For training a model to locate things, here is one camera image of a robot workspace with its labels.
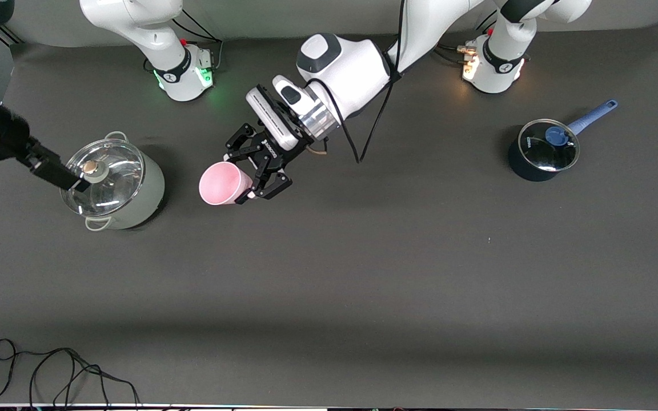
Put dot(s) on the grey-green cooking pot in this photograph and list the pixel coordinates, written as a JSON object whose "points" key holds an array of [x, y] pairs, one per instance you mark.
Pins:
{"points": [[146, 194]]}

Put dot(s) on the dark grey table mat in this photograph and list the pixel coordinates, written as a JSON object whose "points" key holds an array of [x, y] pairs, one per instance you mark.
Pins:
{"points": [[329, 285]]}

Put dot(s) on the dark blue saucepan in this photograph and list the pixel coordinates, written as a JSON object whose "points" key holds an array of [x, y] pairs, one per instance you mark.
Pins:
{"points": [[520, 168]]}

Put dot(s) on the glass lid with blue knob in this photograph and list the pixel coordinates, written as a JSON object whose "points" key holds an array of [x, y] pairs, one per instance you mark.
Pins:
{"points": [[546, 151]]}

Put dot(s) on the aluminium frame rail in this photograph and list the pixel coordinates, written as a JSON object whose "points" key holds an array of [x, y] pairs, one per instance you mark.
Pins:
{"points": [[6, 35]]}

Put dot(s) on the large glass pot lid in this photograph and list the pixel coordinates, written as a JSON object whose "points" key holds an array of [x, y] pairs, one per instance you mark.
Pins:
{"points": [[112, 182]]}

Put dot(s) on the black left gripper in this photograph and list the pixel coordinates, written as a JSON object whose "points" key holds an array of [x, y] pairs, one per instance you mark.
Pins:
{"points": [[264, 150]]}

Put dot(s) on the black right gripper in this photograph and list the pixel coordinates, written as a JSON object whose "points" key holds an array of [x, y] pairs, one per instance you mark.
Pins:
{"points": [[8, 137]]}

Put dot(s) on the pink plastic cup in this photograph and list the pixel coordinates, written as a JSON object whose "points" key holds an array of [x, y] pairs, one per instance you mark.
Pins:
{"points": [[220, 184]]}

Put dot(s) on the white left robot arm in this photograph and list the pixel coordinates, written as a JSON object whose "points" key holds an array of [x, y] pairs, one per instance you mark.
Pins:
{"points": [[357, 68]]}

